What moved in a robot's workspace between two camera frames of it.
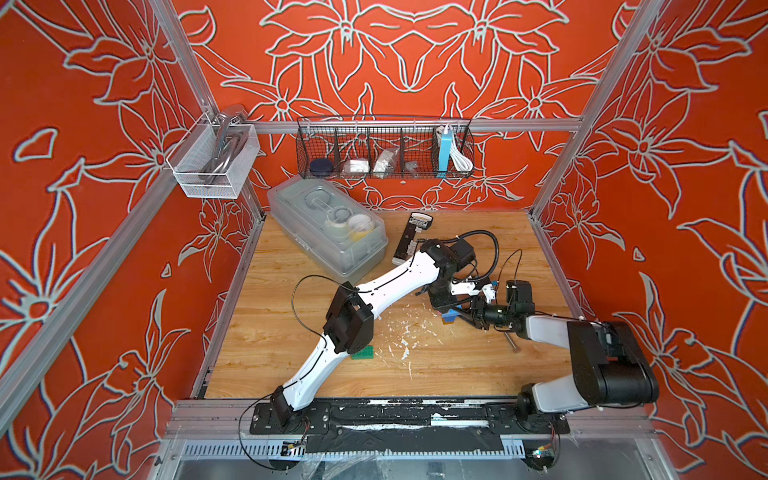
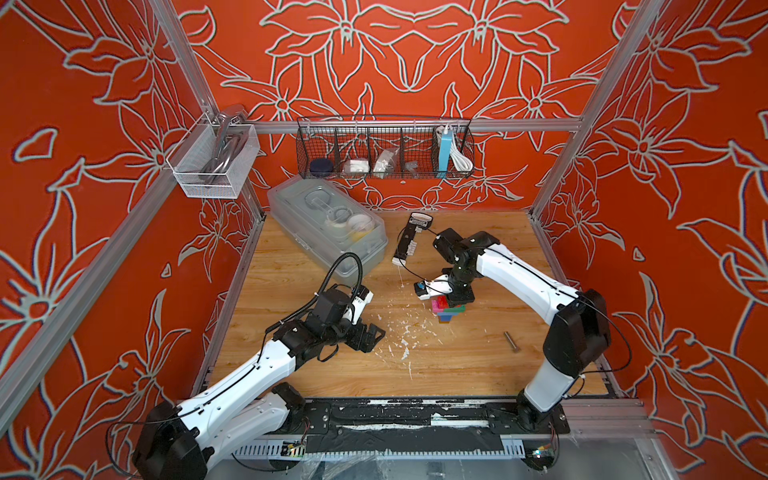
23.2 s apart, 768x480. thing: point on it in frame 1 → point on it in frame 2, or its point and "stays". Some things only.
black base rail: [406, 426] stays
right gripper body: [490, 315] → [459, 284]
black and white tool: [407, 243] stays
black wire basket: [383, 146] stays
